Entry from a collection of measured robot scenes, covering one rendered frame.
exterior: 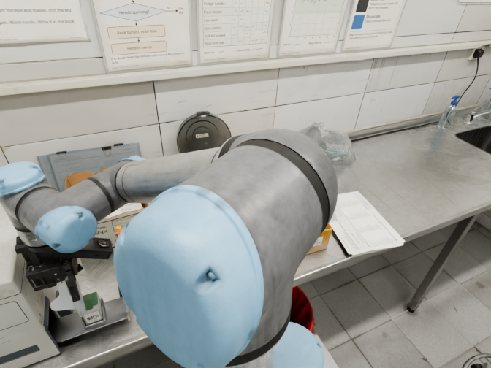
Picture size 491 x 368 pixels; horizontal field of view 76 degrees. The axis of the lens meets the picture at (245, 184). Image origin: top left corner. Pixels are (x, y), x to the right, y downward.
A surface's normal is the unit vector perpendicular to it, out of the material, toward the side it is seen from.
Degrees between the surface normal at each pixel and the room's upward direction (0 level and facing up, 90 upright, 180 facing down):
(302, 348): 7
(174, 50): 93
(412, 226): 0
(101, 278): 0
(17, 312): 90
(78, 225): 90
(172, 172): 56
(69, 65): 90
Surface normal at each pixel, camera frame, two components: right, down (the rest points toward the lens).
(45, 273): 0.42, 0.56
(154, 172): -0.65, -0.27
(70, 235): 0.82, 0.37
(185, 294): -0.59, 0.39
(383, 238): 0.05, -0.80
